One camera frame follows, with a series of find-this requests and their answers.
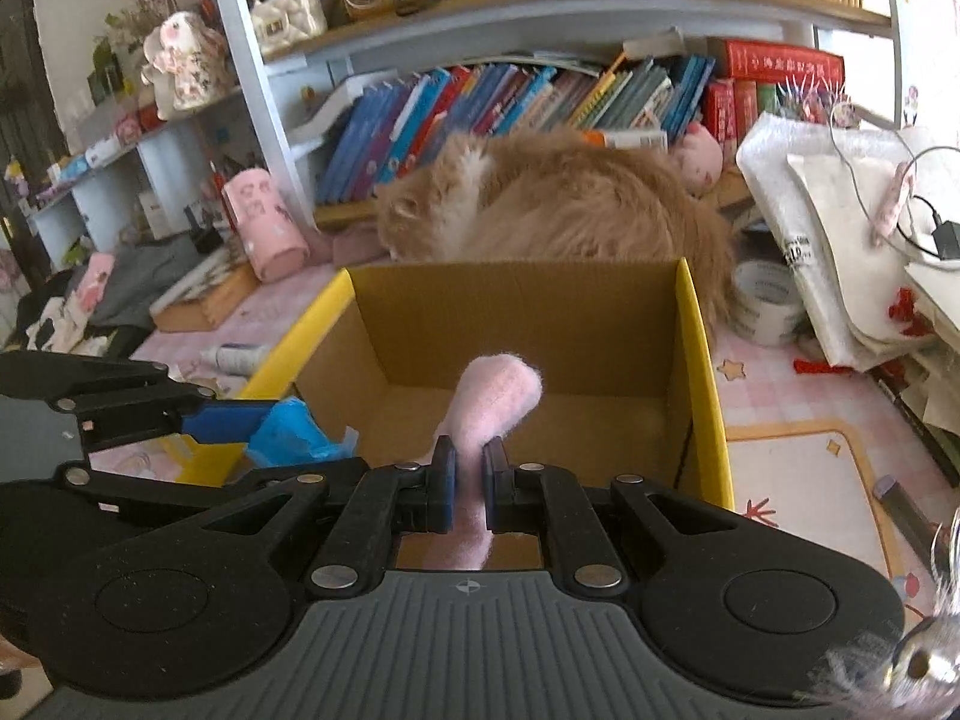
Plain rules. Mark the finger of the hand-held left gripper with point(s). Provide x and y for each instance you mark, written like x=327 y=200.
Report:
x=150 y=486
x=225 y=421

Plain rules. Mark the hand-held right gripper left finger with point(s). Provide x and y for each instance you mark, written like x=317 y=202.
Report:
x=443 y=484

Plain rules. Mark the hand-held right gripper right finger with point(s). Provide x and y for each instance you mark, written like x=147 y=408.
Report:
x=495 y=484

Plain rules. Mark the blue plastic bag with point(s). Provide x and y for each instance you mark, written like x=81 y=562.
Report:
x=300 y=435

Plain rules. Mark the pink fuzzy sock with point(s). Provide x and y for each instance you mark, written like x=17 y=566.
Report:
x=491 y=397

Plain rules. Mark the yellow cardboard box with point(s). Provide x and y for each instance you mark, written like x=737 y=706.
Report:
x=525 y=330

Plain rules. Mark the pink checked desktop cloth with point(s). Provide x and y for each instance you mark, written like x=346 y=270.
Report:
x=810 y=465

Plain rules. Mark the white spray bottle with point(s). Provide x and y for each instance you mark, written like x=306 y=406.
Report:
x=240 y=358

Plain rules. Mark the flat wooden box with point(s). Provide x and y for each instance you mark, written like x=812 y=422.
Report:
x=202 y=300

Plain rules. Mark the pink toy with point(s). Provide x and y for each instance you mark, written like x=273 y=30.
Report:
x=91 y=281

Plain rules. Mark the grey cloth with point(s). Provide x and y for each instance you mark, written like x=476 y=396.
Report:
x=142 y=277

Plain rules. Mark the pink cylinder case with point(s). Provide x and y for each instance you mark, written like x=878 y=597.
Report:
x=266 y=229

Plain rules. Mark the pink wallet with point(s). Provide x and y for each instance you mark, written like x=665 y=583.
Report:
x=358 y=247

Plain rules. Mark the orange fluffy cat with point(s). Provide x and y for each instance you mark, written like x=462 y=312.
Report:
x=562 y=202

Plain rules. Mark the white tape roll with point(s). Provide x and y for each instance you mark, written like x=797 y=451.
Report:
x=765 y=300

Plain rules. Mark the white bookshelf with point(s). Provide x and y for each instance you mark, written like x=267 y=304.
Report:
x=255 y=90

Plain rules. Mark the red tassel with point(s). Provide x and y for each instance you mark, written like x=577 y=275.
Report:
x=821 y=367

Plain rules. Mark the floral plush bunny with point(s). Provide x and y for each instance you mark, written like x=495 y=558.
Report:
x=184 y=60

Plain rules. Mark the row of books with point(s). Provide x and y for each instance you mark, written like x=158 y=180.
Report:
x=450 y=112

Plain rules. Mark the pink plush pig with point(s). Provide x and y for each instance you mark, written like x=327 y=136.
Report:
x=697 y=161

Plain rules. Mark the white quilted pearl handbag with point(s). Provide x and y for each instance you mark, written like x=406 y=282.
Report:
x=289 y=19

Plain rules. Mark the pile of papers and bags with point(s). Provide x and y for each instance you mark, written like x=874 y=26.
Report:
x=840 y=240

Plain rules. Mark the fluffy charm with bell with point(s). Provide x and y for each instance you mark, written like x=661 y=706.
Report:
x=922 y=660

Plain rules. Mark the thick red dictionary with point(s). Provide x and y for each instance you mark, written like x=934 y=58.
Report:
x=780 y=60

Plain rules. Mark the black power adapter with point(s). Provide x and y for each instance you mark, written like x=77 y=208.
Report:
x=947 y=240

